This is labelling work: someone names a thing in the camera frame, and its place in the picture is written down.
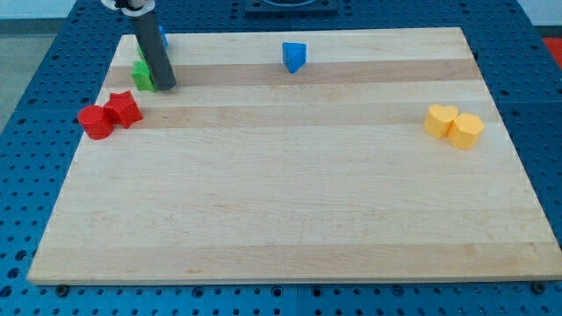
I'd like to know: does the red cylinder block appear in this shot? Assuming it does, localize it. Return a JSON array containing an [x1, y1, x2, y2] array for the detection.
[[77, 105, 113, 140]]

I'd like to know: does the red star block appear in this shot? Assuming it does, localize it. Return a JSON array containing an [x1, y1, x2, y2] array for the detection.
[[103, 90, 143, 128]]

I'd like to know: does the wooden board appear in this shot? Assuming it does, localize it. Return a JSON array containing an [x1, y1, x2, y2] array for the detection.
[[27, 27, 561, 285]]

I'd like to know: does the blue triangle block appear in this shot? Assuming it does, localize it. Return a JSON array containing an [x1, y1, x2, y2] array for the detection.
[[282, 42, 307, 74]]

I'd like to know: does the yellow heart block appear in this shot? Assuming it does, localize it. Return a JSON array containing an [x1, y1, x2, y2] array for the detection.
[[422, 104, 458, 139]]

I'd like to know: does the green block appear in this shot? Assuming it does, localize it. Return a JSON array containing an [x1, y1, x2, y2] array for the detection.
[[131, 47, 156, 92]]

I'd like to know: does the blue block behind rod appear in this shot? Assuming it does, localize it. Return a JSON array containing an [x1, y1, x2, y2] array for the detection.
[[158, 25, 169, 49]]

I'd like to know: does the yellow hexagon block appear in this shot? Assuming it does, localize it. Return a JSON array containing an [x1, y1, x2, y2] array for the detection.
[[447, 113, 485, 150]]

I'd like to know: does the gray cylindrical pusher rod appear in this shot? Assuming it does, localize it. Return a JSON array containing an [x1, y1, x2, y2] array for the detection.
[[131, 11, 177, 90]]

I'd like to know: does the white rod mount collar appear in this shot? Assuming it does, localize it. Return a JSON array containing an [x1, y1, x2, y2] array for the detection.
[[100, 0, 155, 18]]

